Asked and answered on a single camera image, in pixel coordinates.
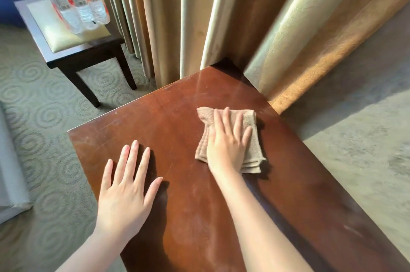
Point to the person's right thumb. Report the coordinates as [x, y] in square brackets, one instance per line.
[210, 142]

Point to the person's left middle finger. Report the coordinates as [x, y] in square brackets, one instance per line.
[131, 163]

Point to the person's left thumb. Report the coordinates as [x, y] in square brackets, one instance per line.
[153, 191]

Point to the person's right middle finger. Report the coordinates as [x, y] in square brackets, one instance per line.
[228, 123]

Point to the person's right forearm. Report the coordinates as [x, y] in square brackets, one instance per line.
[256, 227]

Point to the beige pleated curtain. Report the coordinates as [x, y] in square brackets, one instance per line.
[198, 15]

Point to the person's left little finger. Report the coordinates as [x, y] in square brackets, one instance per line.
[106, 174]

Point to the person's right little finger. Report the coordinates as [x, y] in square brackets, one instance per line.
[246, 137]

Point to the person's left forearm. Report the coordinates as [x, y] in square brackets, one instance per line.
[96, 254]

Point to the white bed sheet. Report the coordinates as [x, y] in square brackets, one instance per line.
[9, 172]

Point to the person's right hand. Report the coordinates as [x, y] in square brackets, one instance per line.
[225, 153]

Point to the person's left hand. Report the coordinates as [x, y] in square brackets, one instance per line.
[123, 204]

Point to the dark wooden cushioned stool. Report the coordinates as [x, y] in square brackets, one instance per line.
[61, 54]

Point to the beige cleaning cloth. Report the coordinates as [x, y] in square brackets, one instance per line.
[254, 153]

